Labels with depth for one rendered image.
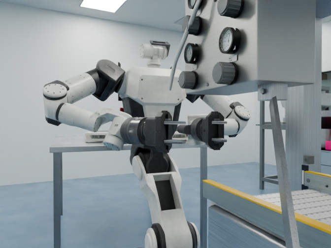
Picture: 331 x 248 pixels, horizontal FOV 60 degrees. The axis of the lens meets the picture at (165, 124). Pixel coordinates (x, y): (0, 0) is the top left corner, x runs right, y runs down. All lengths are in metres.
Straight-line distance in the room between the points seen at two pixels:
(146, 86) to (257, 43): 0.84
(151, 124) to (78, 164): 4.57
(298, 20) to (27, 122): 4.96
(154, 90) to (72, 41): 4.34
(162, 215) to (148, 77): 0.55
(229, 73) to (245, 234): 0.25
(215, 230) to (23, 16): 5.15
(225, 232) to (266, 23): 0.34
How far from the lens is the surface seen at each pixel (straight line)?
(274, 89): 0.43
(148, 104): 1.20
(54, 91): 1.05
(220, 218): 0.55
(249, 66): 0.41
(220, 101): 1.33
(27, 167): 5.28
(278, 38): 0.43
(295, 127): 0.79
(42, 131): 5.24
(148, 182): 1.17
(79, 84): 1.14
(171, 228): 1.12
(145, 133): 0.86
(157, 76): 1.22
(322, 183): 0.73
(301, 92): 0.78
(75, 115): 1.00
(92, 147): 1.89
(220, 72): 0.42
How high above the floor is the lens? 1.05
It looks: 1 degrees down
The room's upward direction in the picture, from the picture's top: straight up
